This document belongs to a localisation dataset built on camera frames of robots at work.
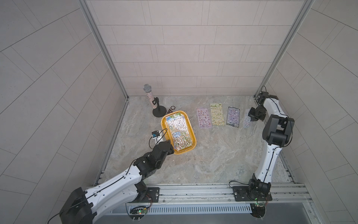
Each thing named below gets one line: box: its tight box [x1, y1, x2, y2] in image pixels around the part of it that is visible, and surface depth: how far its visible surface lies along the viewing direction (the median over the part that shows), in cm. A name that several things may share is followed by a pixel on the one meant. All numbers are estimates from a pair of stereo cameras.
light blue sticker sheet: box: [243, 108, 251, 129], surface depth 101 cm
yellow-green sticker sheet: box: [210, 103, 225, 126], surface depth 107 cm
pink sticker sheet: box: [196, 108, 213, 129], surface depth 104 cm
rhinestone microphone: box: [143, 83, 157, 110], surface depth 84 cm
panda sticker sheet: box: [165, 112, 193, 152], surface depth 82 cm
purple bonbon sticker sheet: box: [226, 106, 241, 128], surface depth 107 cm
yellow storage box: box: [161, 110, 197, 155], surface depth 82 cm
